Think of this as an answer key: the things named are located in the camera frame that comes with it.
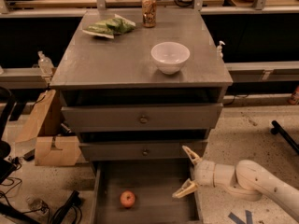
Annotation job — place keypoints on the black power strip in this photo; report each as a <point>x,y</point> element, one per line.
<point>72,202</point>

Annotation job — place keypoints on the clear sanitizer bottle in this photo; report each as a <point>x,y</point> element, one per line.
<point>45,64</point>

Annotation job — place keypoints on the orange bottle on floor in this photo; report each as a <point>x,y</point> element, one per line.
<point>294,99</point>

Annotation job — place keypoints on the grey middle drawer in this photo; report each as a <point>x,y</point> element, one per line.
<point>140,150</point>

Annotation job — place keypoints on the brown cardboard box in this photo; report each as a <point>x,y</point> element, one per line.
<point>44,127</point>

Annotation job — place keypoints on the white bowl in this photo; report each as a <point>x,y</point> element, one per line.
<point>169,57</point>

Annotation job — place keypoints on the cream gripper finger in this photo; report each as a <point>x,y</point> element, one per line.
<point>194,157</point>
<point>188,187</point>

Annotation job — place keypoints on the green chip bag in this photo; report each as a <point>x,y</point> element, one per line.
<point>108,28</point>

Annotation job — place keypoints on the small white pump bottle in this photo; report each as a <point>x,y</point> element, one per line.
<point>219,48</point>

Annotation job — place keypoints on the grey bottom drawer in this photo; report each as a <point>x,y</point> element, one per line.
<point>153,182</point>

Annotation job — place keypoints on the tan drink can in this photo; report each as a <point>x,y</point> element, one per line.
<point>149,13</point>

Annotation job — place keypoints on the black chair leg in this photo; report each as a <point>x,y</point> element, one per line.
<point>276,128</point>

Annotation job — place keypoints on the red apple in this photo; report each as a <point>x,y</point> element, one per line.
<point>127,199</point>

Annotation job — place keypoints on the grey top drawer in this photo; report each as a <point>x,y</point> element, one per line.
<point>125,118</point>

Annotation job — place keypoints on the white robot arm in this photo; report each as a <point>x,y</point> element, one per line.
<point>247,180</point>

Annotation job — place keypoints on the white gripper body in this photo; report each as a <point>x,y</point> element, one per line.
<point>204,173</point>

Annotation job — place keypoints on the grey drawer cabinet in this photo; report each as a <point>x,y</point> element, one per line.
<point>99,72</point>

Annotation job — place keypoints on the grey drawer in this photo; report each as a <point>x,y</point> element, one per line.
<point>125,118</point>
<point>140,150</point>
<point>153,182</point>

